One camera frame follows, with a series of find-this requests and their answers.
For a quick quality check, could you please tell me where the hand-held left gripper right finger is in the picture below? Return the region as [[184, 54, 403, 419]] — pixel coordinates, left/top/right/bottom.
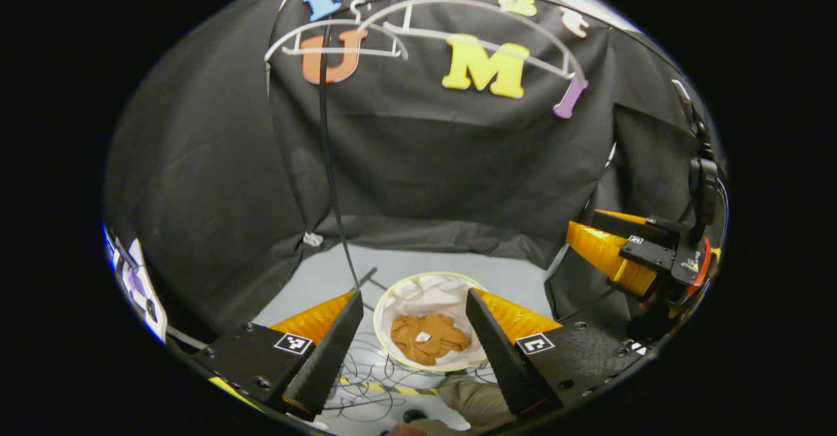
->
[[466, 288, 645, 418]]

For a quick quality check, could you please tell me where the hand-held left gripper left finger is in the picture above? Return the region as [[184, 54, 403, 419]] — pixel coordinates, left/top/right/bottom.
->
[[193, 289, 364, 422]]

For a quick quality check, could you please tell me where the white laundry hamper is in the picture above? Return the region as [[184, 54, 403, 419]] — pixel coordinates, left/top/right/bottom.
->
[[373, 271, 498, 373]]

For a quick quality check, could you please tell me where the person's leg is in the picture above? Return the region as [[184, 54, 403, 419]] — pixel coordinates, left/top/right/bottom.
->
[[437, 376, 517, 433]]

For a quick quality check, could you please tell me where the white printed panel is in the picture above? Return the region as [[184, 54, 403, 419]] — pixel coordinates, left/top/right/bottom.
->
[[103, 226, 169, 344]]

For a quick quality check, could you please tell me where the brown shirt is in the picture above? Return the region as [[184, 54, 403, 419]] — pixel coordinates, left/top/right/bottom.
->
[[390, 313, 471, 366]]

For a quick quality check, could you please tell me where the white plastic hanger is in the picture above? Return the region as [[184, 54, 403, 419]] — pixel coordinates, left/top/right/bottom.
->
[[356, 0, 586, 87], [264, 0, 411, 64]]

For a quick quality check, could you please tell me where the black clothes rack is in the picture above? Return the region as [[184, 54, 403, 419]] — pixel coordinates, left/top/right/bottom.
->
[[318, 0, 710, 293]]

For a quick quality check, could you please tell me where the yellow black floor tape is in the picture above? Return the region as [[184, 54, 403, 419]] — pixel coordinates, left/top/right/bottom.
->
[[337, 377, 439, 397]]

